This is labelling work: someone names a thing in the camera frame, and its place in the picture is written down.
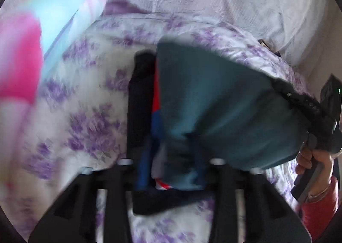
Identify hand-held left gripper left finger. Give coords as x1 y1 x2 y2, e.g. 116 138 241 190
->
28 151 153 243

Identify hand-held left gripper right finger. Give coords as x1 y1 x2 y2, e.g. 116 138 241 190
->
198 158 313 243

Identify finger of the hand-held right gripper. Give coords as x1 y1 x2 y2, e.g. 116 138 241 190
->
271 79 337 150

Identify teal fleece pants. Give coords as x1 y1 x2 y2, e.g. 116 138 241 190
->
156 41 308 191

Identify folded red pants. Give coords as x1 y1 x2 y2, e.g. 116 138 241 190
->
136 72 177 191

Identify folded black pants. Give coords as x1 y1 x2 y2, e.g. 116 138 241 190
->
125 50 214 215

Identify person's right hand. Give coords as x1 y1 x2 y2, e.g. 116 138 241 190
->
295 148 335 196

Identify purple floral bedspread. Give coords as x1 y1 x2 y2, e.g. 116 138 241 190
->
5 15 313 243

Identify folded floral quilt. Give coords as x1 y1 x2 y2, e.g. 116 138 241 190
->
0 0 107 187

